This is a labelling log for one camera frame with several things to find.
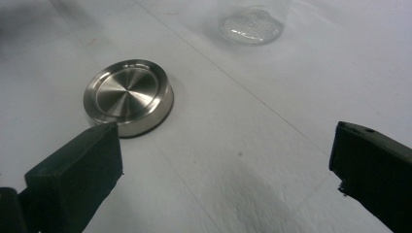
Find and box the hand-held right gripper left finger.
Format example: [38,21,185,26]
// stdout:
[24,121,124,233]

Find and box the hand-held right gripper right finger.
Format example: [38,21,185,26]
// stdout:
[328,120,412,233]

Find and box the clear glass dish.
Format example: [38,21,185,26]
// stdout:
[219,5,286,47]

